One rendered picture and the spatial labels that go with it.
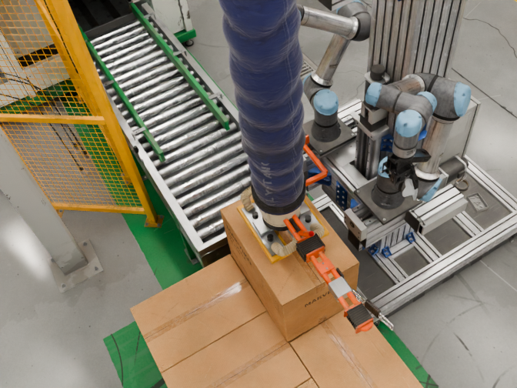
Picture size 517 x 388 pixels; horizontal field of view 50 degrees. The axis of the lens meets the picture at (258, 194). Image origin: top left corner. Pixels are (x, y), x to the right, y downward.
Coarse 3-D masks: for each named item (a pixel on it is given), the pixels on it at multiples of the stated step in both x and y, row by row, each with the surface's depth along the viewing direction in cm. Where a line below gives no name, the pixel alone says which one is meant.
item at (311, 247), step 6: (300, 240) 224; (306, 240) 225; (312, 240) 225; (318, 240) 225; (300, 246) 224; (306, 246) 223; (312, 246) 223; (318, 246) 223; (324, 246) 221; (300, 252) 223; (306, 252) 222; (312, 252) 220; (318, 252) 222; (324, 252) 224; (306, 258) 222
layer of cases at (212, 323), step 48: (192, 288) 291; (240, 288) 288; (144, 336) 277; (192, 336) 274; (240, 336) 272; (336, 336) 267; (192, 384) 260; (240, 384) 258; (288, 384) 256; (336, 384) 254; (384, 384) 252
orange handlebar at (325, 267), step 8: (312, 152) 254; (312, 160) 253; (320, 168) 248; (320, 176) 245; (296, 216) 234; (288, 224) 232; (296, 232) 229; (312, 256) 221; (320, 256) 221; (320, 264) 218; (328, 264) 218; (320, 272) 216; (328, 272) 219; (336, 272) 216; (328, 280) 214; (352, 296) 209; (344, 304) 208; (368, 328) 201
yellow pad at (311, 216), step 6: (306, 204) 252; (312, 210) 249; (300, 216) 247; (306, 216) 244; (312, 216) 247; (306, 222) 245; (312, 222) 245; (318, 222) 244; (306, 228) 243; (324, 228) 243; (324, 234) 241
